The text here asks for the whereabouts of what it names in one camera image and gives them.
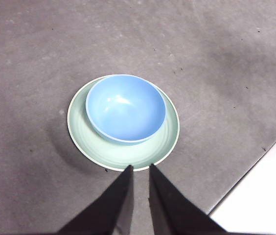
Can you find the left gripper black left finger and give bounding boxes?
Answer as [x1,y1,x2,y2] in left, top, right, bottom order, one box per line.
[54,164,135,235]

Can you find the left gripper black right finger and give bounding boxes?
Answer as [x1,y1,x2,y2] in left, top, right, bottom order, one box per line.
[148,163,229,235]

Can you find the green round plate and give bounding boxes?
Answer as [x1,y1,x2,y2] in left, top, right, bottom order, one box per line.
[67,75,180,172]

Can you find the blue ribbed bowl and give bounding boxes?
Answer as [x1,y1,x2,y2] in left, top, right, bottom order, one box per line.
[85,74,167,146]

